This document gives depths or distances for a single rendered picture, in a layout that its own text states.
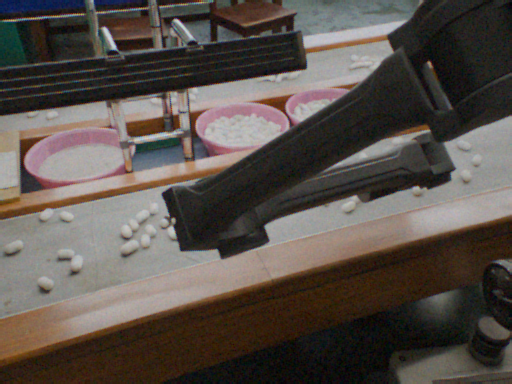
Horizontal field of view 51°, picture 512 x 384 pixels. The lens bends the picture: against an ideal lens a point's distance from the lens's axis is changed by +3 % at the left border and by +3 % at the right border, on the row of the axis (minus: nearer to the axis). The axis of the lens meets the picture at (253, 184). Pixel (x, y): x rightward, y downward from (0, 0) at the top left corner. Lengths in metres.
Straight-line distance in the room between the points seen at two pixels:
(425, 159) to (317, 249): 0.31
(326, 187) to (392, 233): 0.39
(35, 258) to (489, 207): 0.96
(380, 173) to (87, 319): 0.55
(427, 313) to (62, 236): 1.33
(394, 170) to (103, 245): 0.63
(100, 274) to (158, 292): 0.15
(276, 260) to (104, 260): 0.35
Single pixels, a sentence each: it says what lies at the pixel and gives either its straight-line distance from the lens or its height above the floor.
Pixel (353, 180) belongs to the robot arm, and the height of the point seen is 1.03.
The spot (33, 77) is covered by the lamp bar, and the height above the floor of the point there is 1.09.
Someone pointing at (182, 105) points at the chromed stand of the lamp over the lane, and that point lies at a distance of 1.26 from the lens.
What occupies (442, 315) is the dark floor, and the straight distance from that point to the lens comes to 2.05.
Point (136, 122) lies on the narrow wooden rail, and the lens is 1.55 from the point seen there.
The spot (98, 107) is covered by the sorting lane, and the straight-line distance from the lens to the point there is 1.72.
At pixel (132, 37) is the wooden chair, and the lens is 3.19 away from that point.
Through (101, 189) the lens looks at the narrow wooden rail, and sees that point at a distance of 1.27.
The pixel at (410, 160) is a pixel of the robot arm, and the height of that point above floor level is 1.03.
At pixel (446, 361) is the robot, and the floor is 0.47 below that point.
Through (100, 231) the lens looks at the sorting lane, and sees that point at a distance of 1.18.
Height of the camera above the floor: 1.46
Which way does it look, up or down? 35 degrees down
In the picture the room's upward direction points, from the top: 1 degrees counter-clockwise
